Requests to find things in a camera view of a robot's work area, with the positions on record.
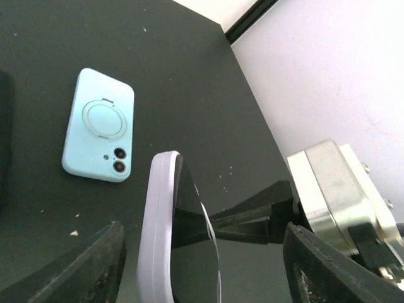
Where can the light blue cased phone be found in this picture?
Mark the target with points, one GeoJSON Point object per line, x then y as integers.
{"type": "Point", "coordinates": [99, 136]}

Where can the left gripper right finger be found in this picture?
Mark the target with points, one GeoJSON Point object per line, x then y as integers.
{"type": "Point", "coordinates": [317, 272]}

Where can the right black frame post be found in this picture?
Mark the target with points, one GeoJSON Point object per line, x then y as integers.
{"type": "Point", "coordinates": [248, 19]}

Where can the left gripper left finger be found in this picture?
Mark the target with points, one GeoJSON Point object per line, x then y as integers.
{"type": "Point", "coordinates": [90, 272]}

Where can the black smartphone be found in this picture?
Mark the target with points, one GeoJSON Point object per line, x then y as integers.
{"type": "Point", "coordinates": [194, 271]}

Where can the black cased phone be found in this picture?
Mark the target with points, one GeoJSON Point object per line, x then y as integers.
{"type": "Point", "coordinates": [7, 113]}

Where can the lilac phone case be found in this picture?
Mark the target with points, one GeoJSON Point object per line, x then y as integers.
{"type": "Point", "coordinates": [153, 269]}

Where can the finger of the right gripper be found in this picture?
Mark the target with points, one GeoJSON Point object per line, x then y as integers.
{"type": "Point", "coordinates": [260, 219]}

